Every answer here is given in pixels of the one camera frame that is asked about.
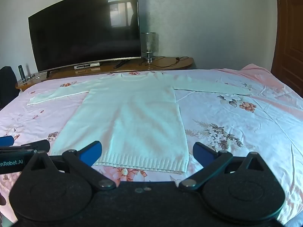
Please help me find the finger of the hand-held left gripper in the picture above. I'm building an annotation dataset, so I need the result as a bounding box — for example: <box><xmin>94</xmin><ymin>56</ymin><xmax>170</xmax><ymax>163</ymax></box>
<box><xmin>0</xmin><ymin>140</ymin><xmax>51</xmax><ymax>154</ymax></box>
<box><xmin>0</xmin><ymin>136</ymin><xmax>15</xmax><ymax>147</ymax></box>

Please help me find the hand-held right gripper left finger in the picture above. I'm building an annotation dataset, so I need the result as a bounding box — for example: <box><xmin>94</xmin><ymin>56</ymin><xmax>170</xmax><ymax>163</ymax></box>
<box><xmin>22</xmin><ymin>141</ymin><xmax>117</xmax><ymax>191</ymax></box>

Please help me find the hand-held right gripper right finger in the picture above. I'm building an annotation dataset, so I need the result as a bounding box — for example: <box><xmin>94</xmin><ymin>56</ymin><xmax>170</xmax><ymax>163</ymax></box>
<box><xmin>178</xmin><ymin>142</ymin><xmax>277</xmax><ymax>191</ymax></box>

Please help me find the white knitted sweater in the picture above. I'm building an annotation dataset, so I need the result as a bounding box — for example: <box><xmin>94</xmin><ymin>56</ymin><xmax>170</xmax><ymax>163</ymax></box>
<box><xmin>27</xmin><ymin>72</ymin><xmax>252</xmax><ymax>174</ymax></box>

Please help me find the pink floral bed sheet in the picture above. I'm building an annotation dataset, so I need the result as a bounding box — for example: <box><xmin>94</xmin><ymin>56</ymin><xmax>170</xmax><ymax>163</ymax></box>
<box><xmin>0</xmin><ymin>64</ymin><xmax>303</xmax><ymax>227</ymax></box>

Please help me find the black chair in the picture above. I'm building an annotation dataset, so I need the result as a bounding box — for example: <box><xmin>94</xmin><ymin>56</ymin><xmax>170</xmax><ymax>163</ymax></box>
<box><xmin>0</xmin><ymin>66</ymin><xmax>18</xmax><ymax>110</ymax></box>

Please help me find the silver set-top box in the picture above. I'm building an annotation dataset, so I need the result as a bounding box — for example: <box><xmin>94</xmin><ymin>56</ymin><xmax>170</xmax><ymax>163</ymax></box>
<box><xmin>74</xmin><ymin>62</ymin><xmax>101</xmax><ymax>70</ymax></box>

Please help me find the wooden television stand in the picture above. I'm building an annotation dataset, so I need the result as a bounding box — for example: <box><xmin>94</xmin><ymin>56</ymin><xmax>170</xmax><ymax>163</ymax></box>
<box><xmin>15</xmin><ymin>57</ymin><xmax>195</xmax><ymax>93</ymax></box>

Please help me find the black curved television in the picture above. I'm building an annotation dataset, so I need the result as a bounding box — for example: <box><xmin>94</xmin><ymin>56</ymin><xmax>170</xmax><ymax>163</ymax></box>
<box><xmin>28</xmin><ymin>0</ymin><xmax>142</xmax><ymax>73</ymax></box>

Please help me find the brown wooden door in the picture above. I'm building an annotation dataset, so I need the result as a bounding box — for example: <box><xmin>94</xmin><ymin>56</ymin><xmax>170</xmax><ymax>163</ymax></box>
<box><xmin>271</xmin><ymin>0</ymin><xmax>303</xmax><ymax>90</ymax></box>

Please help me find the black cable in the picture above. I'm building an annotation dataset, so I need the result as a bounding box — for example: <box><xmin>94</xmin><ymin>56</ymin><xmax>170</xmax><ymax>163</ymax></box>
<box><xmin>139</xmin><ymin>56</ymin><xmax>190</xmax><ymax>68</ymax></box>

